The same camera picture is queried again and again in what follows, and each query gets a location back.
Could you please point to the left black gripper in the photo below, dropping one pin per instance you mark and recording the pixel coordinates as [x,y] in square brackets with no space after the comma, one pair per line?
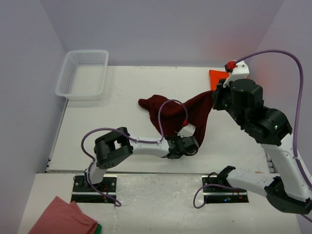
[175,137]

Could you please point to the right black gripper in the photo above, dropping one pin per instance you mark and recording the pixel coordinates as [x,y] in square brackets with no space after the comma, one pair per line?
[217,93]

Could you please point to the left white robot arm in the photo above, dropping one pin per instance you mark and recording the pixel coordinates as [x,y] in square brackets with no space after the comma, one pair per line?
[117,145]

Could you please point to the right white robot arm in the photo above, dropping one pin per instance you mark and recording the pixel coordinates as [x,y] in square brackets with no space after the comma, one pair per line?
[288,191]

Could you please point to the folded orange t-shirt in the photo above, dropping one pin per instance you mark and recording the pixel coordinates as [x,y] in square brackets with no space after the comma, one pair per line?
[224,78]

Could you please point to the green cloth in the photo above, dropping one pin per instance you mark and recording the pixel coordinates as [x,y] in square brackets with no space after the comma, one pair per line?
[98,229]

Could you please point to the white plastic basket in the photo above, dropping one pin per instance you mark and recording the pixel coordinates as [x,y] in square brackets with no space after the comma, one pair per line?
[82,75]

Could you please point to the pink folded t-shirt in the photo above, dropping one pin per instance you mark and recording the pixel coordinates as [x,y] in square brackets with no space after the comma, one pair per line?
[61,217]

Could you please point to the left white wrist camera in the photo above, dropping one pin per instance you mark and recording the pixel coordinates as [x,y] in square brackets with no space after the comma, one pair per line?
[187,130]

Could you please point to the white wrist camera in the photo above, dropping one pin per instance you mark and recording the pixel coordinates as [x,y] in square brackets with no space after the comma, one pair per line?
[237,70]
[187,130]

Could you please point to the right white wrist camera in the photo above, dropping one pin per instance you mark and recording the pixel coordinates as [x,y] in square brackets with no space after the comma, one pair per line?
[237,70]

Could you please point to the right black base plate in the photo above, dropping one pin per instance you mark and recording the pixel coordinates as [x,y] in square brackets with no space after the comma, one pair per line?
[218,195]

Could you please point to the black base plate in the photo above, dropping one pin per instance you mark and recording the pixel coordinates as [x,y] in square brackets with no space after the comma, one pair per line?
[82,192]
[218,195]

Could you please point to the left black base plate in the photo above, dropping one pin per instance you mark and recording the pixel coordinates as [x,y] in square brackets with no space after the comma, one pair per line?
[82,192]

